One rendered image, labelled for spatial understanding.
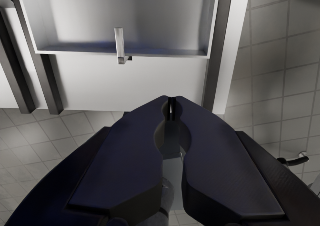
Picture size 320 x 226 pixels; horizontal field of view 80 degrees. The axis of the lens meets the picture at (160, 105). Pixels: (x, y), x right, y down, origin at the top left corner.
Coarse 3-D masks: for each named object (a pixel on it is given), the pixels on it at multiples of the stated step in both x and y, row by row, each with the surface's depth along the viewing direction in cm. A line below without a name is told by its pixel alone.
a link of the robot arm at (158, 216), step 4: (160, 212) 52; (152, 216) 50; (156, 216) 50; (160, 216) 51; (164, 216) 52; (144, 220) 49; (148, 220) 49; (152, 220) 49; (156, 220) 50; (160, 220) 50; (164, 220) 51; (168, 220) 54; (140, 224) 48; (144, 224) 48; (148, 224) 48; (152, 224) 48; (156, 224) 49; (160, 224) 49; (164, 224) 50; (168, 224) 53
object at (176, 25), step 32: (32, 0) 27; (64, 0) 28; (96, 0) 28; (128, 0) 28; (160, 0) 28; (192, 0) 28; (32, 32) 28; (64, 32) 30; (96, 32) 30; (128, 32) 30; (160, 32) 30; (192, 32) 30
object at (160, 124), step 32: (160, 96) 12; (128, 128) 9; (160, 128) 9; (96, 160) 7; (128, 160) 7; (160, 160) 7; (96, 192) 6; (128, 192) 6; (160, 192) 7; (128, 224) 6
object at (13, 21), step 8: (0, 0) 27; (8, 0) 27; (8, 8) 29; (8, 16) 30; (16, 16) 30; (8, 24) 30; (16, 24) 30; (16, 32) 31; (16, 40) 31; (24, 40) 31; (24, 48) 32; (24, 56) 33; (24, 64) 33; (32, 64) 33
